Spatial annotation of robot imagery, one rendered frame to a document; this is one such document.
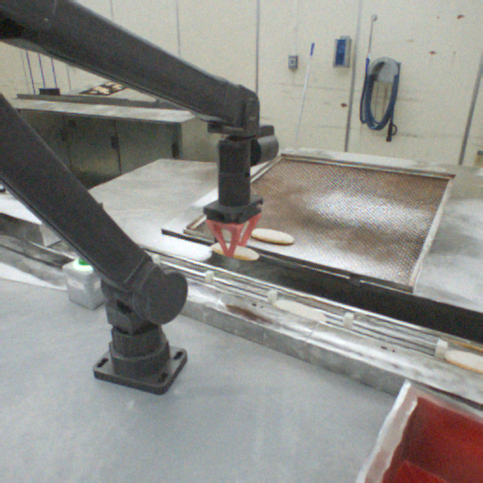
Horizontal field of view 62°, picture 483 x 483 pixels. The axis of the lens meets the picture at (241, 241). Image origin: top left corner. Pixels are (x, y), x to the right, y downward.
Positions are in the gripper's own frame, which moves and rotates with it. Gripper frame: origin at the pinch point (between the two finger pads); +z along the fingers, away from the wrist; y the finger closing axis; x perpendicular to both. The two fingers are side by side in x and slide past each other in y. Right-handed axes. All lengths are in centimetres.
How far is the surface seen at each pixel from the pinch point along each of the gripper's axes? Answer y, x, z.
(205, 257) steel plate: 12.5, 16.4, 11.4
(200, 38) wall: 370, 283, -54
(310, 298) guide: 2.4, -14.6, 7.3
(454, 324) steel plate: 13.6, -37.5, 11.2
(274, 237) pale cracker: 14.0, -1.2, 2.7
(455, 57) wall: 370, 7, -33
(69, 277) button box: -17.1, 26.0, 5.6
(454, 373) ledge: -5.4, -38.7, 6.9
